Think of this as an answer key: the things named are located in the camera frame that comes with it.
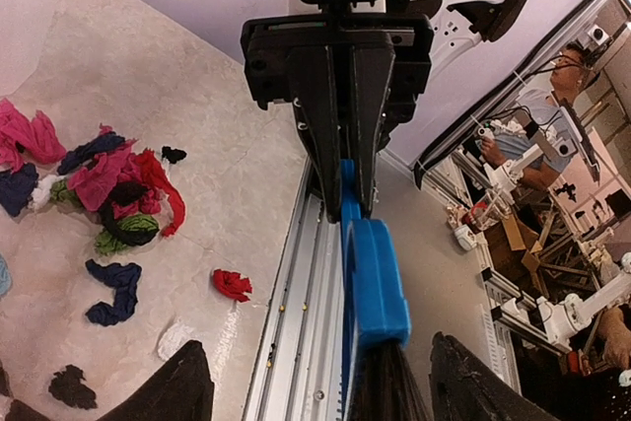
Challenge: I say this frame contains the green black paper scrap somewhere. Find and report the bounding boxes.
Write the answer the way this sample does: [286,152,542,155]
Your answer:
[94,181,160,256]

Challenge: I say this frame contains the white translucent plastic bin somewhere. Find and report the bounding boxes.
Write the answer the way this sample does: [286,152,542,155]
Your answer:
[1,0,58,96]

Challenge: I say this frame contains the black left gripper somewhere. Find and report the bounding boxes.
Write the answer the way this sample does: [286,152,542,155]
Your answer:
[241,14,434,223]

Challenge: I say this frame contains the small black paper scrap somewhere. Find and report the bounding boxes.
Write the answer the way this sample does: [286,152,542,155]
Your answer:
[48,365,98,410]

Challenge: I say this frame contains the small red paper ball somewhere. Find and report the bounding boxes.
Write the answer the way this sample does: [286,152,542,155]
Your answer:
[212,269,253,303]

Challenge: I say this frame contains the navy curled paper scrap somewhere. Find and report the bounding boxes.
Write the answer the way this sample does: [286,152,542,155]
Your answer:
[85,259,142,326]

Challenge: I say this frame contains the white crumpled paper scrap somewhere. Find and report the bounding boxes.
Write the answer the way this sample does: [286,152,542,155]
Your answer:
[157,319,194,361]

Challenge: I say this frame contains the person in blue shirt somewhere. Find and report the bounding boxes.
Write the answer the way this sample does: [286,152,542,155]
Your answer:
[478,42,594,191]

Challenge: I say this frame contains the red paper scrap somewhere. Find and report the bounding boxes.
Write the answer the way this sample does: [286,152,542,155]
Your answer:
[134,149,186,238]

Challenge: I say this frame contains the aluminium front rail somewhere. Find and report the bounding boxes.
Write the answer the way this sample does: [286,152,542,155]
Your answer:
[243,164,344,420]

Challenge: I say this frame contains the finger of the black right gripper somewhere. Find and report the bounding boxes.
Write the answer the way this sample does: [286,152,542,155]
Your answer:
[430,332,554,421]
[4,339,216,421]

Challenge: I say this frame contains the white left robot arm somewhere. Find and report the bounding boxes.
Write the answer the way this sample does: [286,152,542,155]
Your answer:
[241,0,527,223]

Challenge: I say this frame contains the blue hand brush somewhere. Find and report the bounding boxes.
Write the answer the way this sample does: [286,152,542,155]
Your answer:
[340,160,426,420]

